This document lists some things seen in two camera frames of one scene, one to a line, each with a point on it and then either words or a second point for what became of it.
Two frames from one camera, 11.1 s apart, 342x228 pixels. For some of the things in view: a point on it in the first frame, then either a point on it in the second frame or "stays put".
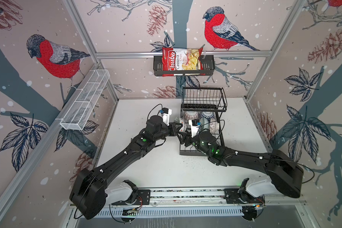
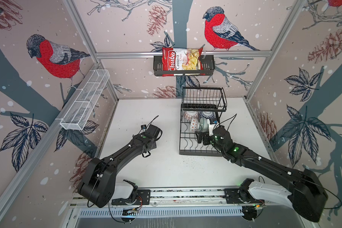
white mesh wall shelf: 76,115 stays put
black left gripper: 174,130 -> 155,145
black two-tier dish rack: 201,125 stays put
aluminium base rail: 205,197 stays put
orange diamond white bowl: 184,128 -> 194,124
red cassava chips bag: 179,59 stays put
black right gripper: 188,138 -> 205,137
